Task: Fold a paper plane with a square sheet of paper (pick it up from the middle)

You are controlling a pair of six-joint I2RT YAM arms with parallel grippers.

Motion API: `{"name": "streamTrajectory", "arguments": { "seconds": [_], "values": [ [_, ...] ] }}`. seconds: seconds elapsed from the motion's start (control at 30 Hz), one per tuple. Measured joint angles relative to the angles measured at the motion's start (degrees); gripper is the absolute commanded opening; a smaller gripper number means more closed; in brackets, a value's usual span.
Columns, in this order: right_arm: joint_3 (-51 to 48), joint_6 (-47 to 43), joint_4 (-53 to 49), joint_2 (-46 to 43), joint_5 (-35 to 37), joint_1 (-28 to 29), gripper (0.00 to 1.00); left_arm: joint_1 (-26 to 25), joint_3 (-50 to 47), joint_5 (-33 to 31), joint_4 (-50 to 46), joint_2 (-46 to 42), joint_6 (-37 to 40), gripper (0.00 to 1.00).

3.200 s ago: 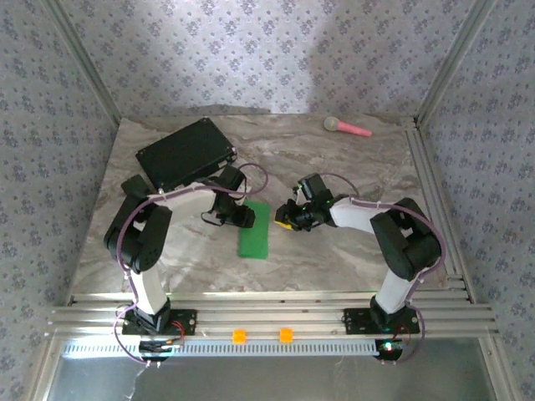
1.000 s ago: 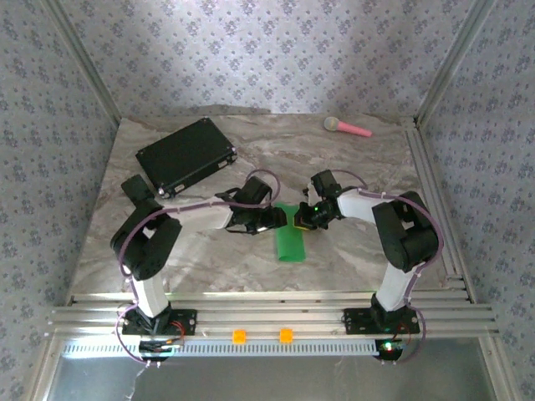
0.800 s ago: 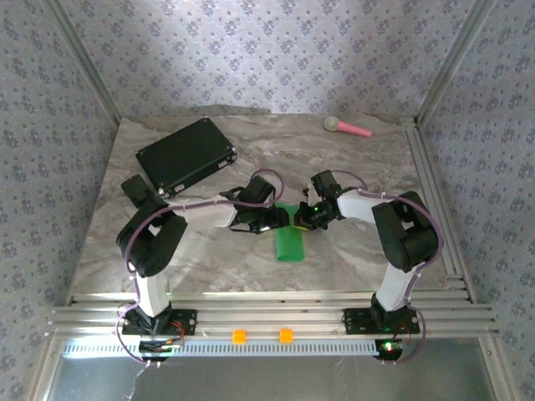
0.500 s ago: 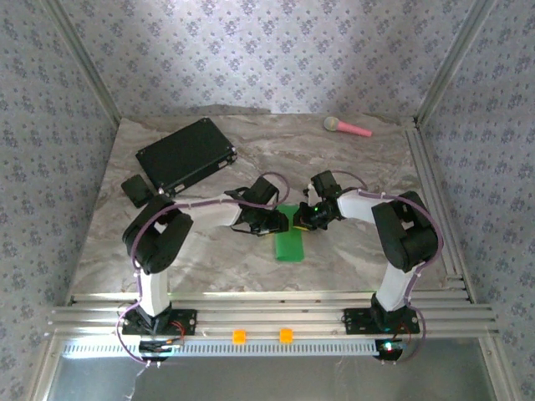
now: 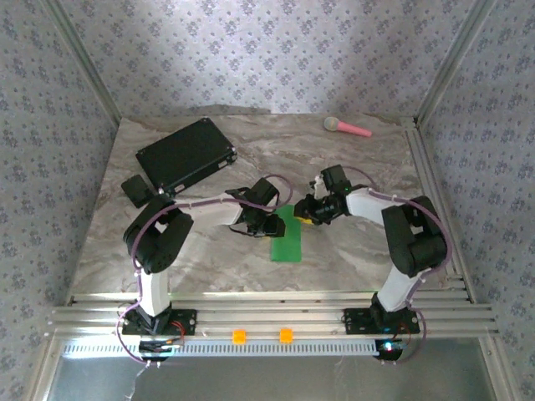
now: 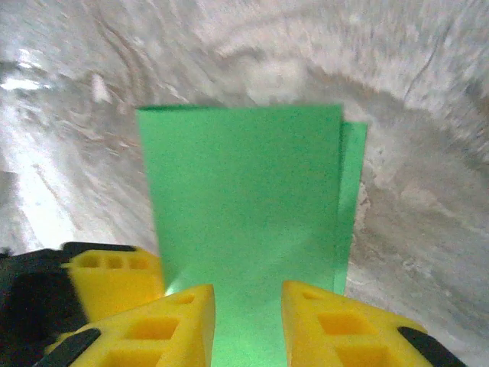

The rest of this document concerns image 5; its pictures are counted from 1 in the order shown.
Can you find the wide aluminium mounting rail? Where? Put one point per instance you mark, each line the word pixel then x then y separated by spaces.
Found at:
pixel 267 315

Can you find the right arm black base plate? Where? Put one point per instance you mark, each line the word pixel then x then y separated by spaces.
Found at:
pixel 355 321

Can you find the black flat case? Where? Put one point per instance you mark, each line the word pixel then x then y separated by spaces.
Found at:
pixel 184 150

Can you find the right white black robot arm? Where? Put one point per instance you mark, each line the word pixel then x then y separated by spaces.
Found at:
pixel 414 242

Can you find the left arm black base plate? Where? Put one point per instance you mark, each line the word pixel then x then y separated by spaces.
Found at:
pixel 188 321

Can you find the grey metal sheet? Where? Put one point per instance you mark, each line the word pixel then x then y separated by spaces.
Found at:
pixel 271 380

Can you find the aluminium frame leg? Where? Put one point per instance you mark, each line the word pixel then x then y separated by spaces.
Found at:
pixel 497 376
pixel 42 376

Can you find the orange plastic clip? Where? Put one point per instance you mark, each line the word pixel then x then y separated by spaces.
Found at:
pixel 286 336
pixel 239 336

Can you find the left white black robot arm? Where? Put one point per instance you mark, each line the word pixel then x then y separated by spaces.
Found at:
pixel 159 238

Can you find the pink toy microphone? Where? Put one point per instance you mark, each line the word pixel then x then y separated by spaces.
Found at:
pixel 351 128

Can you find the small black square box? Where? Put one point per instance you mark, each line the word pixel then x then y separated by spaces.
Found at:
pixel 137 191

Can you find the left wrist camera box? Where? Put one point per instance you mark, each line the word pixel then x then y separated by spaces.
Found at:
pixel 264 192

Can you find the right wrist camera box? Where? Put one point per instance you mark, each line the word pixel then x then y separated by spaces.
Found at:
pixel 334 177

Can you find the green cloth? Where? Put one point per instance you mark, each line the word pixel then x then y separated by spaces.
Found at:
pixel 288 248

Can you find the aluminium side rail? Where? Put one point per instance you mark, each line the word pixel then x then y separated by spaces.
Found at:
pixel 420 158

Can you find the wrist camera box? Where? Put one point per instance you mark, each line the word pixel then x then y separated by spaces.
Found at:
pixel 264 192
pixel 334 177

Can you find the aluminium frame post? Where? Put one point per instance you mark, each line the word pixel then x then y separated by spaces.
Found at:
pixel 83 62
pixel 455 54

